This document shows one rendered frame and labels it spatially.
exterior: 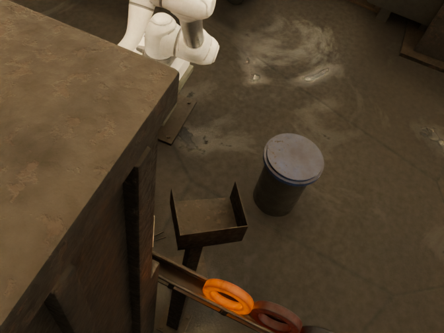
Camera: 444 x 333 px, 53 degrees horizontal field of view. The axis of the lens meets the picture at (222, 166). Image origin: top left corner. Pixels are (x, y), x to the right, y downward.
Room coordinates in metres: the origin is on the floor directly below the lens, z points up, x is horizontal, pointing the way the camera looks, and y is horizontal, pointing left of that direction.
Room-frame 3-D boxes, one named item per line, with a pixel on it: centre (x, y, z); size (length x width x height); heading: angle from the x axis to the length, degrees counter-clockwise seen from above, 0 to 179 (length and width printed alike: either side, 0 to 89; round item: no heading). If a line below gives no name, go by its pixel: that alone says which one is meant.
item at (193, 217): (0.84, 0.01, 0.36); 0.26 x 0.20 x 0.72; 115
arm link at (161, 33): (1.82, 0.49, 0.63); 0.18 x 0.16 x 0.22; 88
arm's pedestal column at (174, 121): (1.81, 0.50, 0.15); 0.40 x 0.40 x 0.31; 81
